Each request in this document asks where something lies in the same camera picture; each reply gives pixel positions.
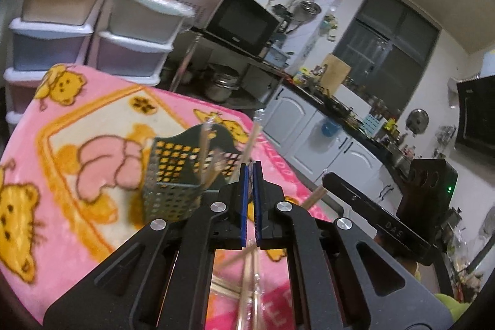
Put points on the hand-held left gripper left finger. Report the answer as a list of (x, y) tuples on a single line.
[(244, 206)]

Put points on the plastic storage drawer unit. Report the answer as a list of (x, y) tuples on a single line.
[(139, 17), (54, 1)]

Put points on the hanging steel pot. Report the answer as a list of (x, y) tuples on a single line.
[(308, 10)]

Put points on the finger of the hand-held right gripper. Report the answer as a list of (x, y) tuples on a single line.
[(371, 216)]

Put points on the black countertop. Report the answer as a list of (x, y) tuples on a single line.
[(363, 138)]

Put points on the pink printed blanket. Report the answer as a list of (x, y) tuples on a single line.
[(58, 276)]

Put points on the large steel pot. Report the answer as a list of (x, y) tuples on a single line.
[(222, 86)]

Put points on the chopstick pair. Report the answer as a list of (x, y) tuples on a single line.
[(253, 136), (313, 196)]

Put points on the white kitchen cabinets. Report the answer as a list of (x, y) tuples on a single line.
[(301, 129)]

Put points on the black range hood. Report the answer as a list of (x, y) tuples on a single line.
[(477, 113)]

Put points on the light blue knife holder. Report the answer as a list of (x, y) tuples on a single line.
[(373, 123)]

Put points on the kitchen window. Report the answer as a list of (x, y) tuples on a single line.
[(386, 44)]

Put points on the bunch of wooden chopsticks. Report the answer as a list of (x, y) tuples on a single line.
[(204, 148)]

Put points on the hanging steel bowl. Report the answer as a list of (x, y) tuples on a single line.
[(417, 120)]

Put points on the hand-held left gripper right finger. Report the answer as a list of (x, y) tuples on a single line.
[(258, 206)]

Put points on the light blue dish rack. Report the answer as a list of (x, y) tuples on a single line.
[(278, 57)]

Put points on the metal kitchen rack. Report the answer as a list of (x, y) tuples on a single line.
[(255, 76)]

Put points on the blue hanging bin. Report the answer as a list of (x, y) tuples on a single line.
[(330, 129)]

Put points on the green plastic utensil basket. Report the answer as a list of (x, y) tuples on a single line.
[(170, 175)]

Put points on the wooden cutting board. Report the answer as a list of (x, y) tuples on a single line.
[(334, 75)]

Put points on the hanging wall organiser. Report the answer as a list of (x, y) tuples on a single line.
[(330, 28)]

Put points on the black microwave oven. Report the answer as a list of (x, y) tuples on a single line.
[(239, 20)]

